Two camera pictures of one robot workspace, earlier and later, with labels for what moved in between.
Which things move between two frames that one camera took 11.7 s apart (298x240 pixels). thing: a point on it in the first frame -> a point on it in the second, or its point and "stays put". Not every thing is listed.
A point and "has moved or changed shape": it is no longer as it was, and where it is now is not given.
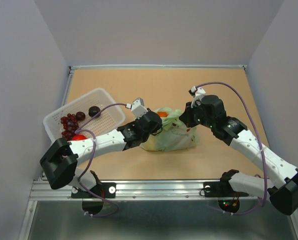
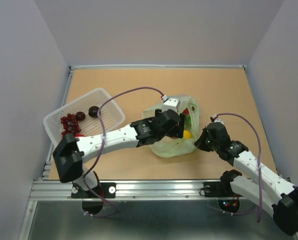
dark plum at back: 93,110 stays put
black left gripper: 157,127 -> 177,131
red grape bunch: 70,125 stays put
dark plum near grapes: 80,116 stays put
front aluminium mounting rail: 136,191 stays put
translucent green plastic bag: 175,136 has moved or changed shape
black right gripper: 186,116 -> 199,142
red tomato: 78,137 stays put
